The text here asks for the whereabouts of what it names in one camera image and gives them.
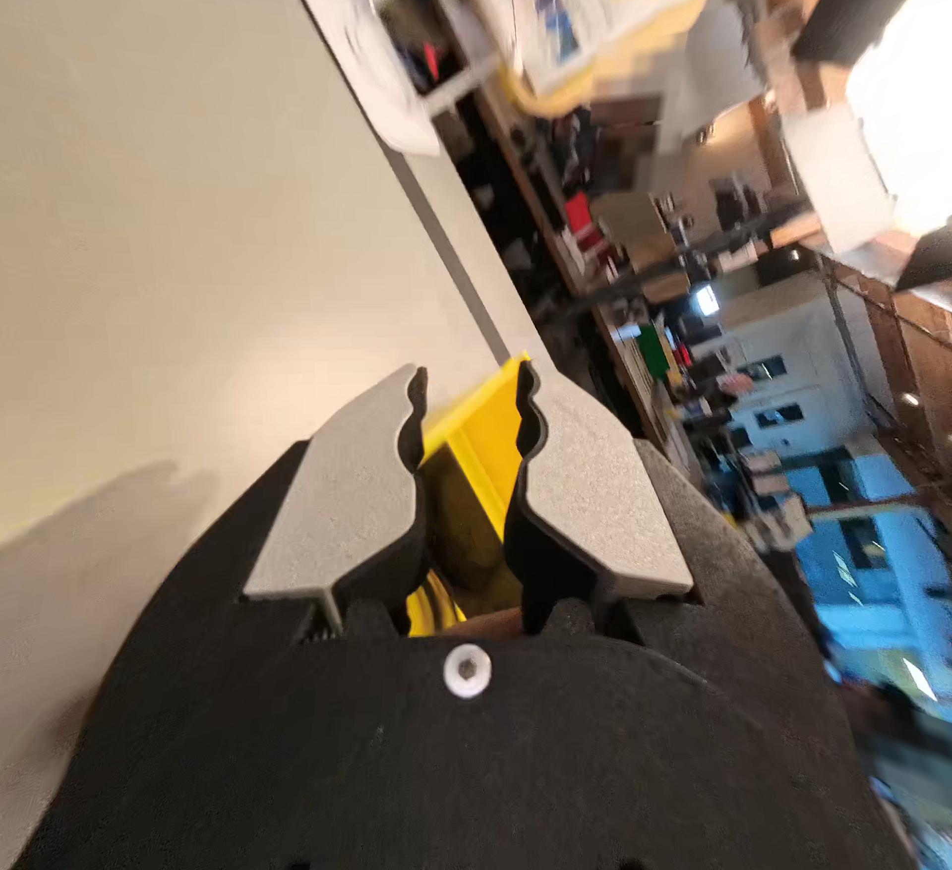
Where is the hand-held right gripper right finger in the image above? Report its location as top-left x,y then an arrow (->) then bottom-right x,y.
504,358 -> 696,629

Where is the green plastic bin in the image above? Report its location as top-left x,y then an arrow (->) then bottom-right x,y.
636,323 -> 672,380

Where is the white document stand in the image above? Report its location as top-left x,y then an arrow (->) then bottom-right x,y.
274,0 -> 856,159

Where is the yellow plastic bin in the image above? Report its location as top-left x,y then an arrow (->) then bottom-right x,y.
405,351 -> 535,639

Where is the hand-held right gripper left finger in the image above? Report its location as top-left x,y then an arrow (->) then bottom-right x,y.
241,363 -> 431,627

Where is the red plastic bin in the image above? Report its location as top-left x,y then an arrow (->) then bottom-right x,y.
563,191 -> 605,255

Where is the studio light panel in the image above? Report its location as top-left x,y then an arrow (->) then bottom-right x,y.
788,0 -> 952,291

